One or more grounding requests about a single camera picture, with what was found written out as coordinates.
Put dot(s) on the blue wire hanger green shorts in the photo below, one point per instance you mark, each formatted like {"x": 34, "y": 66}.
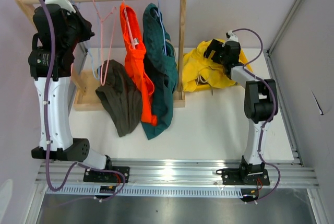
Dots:
{"x": 162, "y": 27}

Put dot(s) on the slotted cable duct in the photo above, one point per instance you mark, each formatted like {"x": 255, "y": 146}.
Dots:
{"x": 157, "y": 191}

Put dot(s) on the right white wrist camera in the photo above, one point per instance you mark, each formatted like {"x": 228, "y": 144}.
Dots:
{"x": 231, "y": 36}

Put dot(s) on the pink wire hanger orange shorts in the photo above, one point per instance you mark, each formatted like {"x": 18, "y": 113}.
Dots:
{"x": 128, "y": 25}

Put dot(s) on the olive green shorts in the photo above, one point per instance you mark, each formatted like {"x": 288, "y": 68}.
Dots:
{"x": 120, "y": 97}

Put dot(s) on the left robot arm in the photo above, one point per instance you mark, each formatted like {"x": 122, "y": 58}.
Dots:
{"x": 50, "y": 66}

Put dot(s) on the wooden clothes rack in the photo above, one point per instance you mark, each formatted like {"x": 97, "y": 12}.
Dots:
{"x": 84, "y": 97}

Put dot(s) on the grey shorts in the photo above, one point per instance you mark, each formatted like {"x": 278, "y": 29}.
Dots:
{"x": 212, "y": 91}

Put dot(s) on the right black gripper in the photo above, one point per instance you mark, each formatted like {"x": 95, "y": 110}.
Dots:
{"x": 216, "y": 46}

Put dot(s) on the dark green shorts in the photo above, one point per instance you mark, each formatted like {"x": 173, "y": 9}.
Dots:
{"x": 161, "y": 69}

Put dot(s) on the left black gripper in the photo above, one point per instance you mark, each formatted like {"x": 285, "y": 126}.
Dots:
{"x": 86, "y": 25}

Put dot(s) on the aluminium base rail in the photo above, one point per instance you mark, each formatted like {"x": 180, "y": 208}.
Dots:
{"x": 187, "y": 173}

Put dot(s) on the yellow shorts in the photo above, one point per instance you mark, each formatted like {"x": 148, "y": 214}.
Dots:
{"x": 201, "y": 73}

